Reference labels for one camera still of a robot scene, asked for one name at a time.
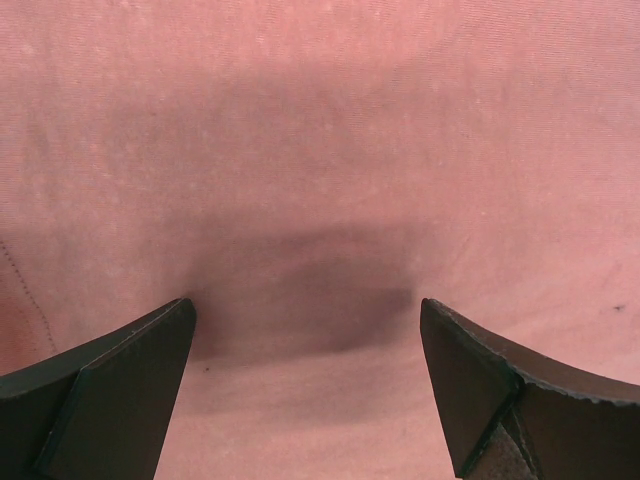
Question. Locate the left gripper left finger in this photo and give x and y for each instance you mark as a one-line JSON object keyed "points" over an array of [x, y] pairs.
{"points": [[100, 410]]}

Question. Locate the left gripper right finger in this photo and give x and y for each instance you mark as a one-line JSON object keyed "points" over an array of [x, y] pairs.
{"points": [[509, 412]]}

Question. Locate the pink t shirt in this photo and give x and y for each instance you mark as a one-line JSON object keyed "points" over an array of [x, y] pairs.
{"points": [[307, 172]]}

